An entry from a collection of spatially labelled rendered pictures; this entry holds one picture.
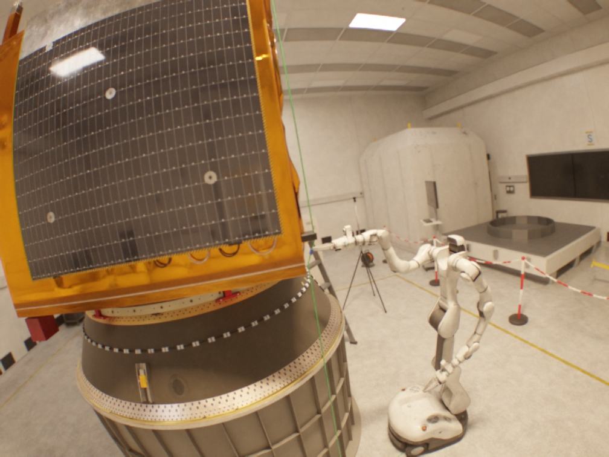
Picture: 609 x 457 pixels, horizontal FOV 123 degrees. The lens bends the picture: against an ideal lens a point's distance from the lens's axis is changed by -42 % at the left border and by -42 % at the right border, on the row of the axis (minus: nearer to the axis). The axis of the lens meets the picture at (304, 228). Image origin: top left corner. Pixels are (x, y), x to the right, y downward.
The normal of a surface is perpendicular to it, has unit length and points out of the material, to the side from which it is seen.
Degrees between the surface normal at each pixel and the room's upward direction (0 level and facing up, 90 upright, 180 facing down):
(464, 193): 90
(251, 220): 90
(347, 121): 90
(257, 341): 62
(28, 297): 98
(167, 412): 43
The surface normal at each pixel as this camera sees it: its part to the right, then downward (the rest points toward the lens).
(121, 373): -0.16, -0.32
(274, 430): 0.58, 0.02
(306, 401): 0.73, -0.03
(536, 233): -0.36, 0.19
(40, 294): 0.21, 0.27
